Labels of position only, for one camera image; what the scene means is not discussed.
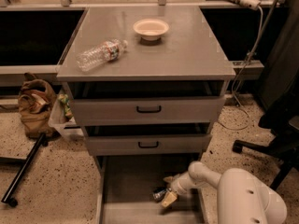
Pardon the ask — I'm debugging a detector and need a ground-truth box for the clear plastic bin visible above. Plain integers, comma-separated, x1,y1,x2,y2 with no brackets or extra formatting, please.
49,91,83,141

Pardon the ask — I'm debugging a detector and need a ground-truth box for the bottom grey drawer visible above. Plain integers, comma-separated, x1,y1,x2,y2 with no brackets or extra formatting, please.
96,154,207,224

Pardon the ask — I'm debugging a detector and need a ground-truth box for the white paper bowl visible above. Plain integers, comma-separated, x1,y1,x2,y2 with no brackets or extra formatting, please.
133,19,169,41

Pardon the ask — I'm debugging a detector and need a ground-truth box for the middle grey drawer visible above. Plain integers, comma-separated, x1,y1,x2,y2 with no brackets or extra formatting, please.
85,123,211,156

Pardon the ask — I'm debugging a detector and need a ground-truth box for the top grey drawer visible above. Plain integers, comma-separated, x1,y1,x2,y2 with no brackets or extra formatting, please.
64,82,225,126

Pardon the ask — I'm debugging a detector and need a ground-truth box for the green snack packet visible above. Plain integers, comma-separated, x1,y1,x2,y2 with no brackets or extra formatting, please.
58,94,73,119

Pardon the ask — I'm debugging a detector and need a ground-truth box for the grey drawer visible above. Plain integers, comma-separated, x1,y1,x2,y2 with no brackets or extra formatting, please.
85,123,211,156
64,82,225,126
96,154,207,224

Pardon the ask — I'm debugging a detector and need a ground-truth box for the black metal leg with caster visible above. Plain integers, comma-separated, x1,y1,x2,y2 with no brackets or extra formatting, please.
0,133,48,207

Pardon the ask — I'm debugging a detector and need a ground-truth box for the silver redbull can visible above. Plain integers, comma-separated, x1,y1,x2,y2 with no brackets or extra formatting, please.
152,187,167,202

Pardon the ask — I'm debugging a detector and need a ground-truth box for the clear plastic water bottle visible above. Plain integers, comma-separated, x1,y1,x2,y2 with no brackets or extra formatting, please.
76,39,128,72

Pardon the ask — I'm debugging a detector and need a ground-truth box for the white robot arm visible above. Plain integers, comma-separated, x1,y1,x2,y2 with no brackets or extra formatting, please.
162,161,287,224

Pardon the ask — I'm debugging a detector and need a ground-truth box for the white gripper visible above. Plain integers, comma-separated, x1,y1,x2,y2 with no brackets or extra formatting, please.
162,172,192,208

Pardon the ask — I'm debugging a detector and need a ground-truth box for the black office chair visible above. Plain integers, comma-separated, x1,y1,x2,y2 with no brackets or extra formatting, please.
232,91,299,190

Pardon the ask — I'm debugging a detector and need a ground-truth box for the grey cable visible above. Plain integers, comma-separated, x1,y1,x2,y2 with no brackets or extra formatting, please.
218,0,286,132

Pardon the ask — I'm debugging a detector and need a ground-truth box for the grey drawer cabinet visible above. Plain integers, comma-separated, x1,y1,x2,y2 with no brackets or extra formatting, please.
56,5,236,173

